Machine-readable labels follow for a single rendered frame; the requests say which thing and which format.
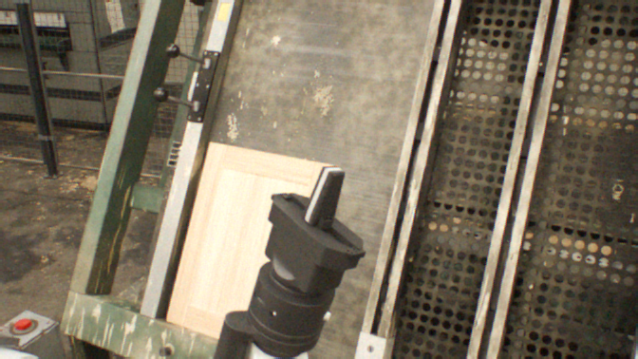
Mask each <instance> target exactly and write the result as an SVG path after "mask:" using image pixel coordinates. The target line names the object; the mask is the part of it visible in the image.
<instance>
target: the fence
mask: <svg viewBox="0 0 638 359"><path fill-rule="evenodd" d="M221 3H226V4H231V5H230V9H229V13H228V17H226V21H217V16H218V13H219V9H220V5H221ZM241 4H242V0H218V4H217V8H216V15H215V20H214V23H213V27H212V31H211V35H210V39H209V44H208V47H206V50H214V51H219V52H220V55H219V59H218V63H217V68H216V75H215V78H214V82H213V87H212V91H210V95H209V99H208V103H207V107H206V111H205V115H204V119H203V123H198V122H192V121H188V122H187V125H186V130H185V134H184V138H183V142H182V146H181V150H180V154H179V158H178V165H177V170H176V174H175V177H174V180H173V184H172V189H170V193H169V197H168V200H167V204H166V209H165V213H164V217H163V221H162V224H161V229H160V233H159V240H158V244H157V249H156V252H155V256H154V260H153V264H152V268H151V273H150V276H149V280H148V284H147V288H146V293H145V296H144V299H143V303H141V304H142V307H141V310H140V313H142V315H145V316H148V317H151V318H154V319H157V318H163V316H164V315H165V312H164V311H166V307H167V303H168V299H169V295H170V292H171V287H172V283H173V279H174V275H175V271H176V267H177V263H178V256H179V252H180V248H181V243H182V240H183V236H184V232H185V228H186V222H187V218H188V215H189V211H190V207H191V202H192V198H194V194H195V191H196V187H197V179H198V175H199V171H200V166H201V163H202V159H203V155H204V151H205V146H206V142H207V139H208V135H209V131H210V126H211V123H212V122H213V118H214V115H215V111H216V103H217V99H218V95H219V91H220V88H221V83H222V79H223V75H224V71H225V67H226V63H227V59H228V55H230V51H231V47H232V42H233V39H234V35H235V28H236V24H237V19H238V15H239V12H240V8H241Z"/></svg>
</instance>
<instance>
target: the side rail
mask: <svg viewBox="0 0 638 359"><path fill-rule="evenodd" d="M185 3H186V0H145V1H144V5H143V10H142V13H141V19H140V23H139V27H138V31H137V32H136V35H135V39H134V43H133V46H132V50H131V53H130V58H129V62H128V66H127V70H126V73H125V76H124V81H123V85H122V92H121V95H120V97H119V99H118V103H117V107H116V111H115V115H114V118H113V122H112V126H111V130H110V134H109V137H108V141H107V146H106V149H105V153H104V157H103V163H102V168H101V172H100V175H99V178H98V179H97V182H96V187H95V191H94V195H93V199H92V201H91V205H90V210H89V214H88V218H87V221H86V225H85V228H84V236H83V240H82V243H81V247H80V251H79V255H78V259H77V262H76V266H75V270H74V274H73V278H72V282H71V285H70V289H71V290H72V291H75V292H78V293H82V294H87V293H97V294H104V293H111V289H112V285H113V281H114V277H115V273H116V269H117V266H118V262H119V258H120V254H121V250H122V246H123V243H124V239H125V235H126V232H127V227H128V223H129V219H130V216H131V212H132V208H130V205H129V203H130V199H131V196H132V192H133V188H134V184H135V182H136V181H139V180H140V176H141V169H142V165H143V161H144V157H145V154H146V150H148V146H149V142H150V138H151V134H152V130H153V126H154V121H155V118H156V115H157V111H158V107H159V102H158V101H157V100H156V99H155V97H154V93H155V91H156V90H157V89H158V88H163V84H164V79H165V77H166V76H167V72H168V68H169V65H170V60H171V58H170V57H169V56H168V55H167V54H166V48H167V47H168V46H169V45H171V44H174V43H175V42H176V37H177V33H178V26H179V22H180V18H181V14H182V13H183V10H184V6H185Z"/></svg>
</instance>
